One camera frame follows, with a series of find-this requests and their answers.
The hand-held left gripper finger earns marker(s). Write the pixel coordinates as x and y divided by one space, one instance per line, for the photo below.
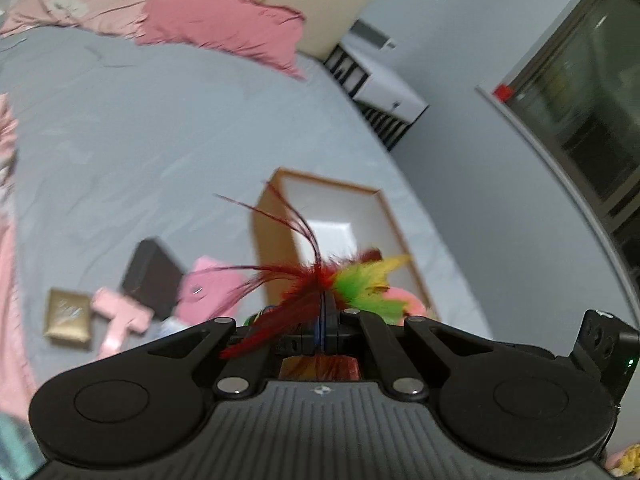
326 332
318 336

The red green feather toy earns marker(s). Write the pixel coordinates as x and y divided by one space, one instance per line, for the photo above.
360 285

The wooden-edged storage box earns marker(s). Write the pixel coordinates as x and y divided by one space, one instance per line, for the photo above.
330 205

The pink T-shaped tool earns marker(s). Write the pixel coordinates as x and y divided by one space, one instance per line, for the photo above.
120 310

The gold gift box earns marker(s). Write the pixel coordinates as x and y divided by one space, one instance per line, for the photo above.
67 317

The pink item in box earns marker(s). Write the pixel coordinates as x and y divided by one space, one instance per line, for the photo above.
411 301

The yellow and pink cloth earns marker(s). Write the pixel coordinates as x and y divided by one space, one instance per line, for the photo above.
625 462

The pink plush toy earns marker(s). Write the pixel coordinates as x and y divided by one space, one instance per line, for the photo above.
210 285

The black box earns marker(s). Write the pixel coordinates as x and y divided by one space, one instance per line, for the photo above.
150 275

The white bedside cabinet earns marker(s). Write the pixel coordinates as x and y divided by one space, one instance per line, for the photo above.
390 90

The red sticker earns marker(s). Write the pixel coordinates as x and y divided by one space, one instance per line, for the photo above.
502 93

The pink patterned blanket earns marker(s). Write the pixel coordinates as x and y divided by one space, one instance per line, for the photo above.
10 260

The teal striped clothing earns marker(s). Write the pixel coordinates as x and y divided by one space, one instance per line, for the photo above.
15 445

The dark pink pillow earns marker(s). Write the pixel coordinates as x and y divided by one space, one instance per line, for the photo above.
220 25

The beige padded headboard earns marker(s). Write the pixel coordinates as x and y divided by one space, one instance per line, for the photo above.
310 0

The light pink pillow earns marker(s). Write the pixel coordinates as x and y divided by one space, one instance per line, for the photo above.
75 10

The glass window with frame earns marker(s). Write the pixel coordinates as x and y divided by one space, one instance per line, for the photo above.
590 85

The grey wall switch panel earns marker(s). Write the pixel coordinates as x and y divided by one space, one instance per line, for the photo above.
372 34

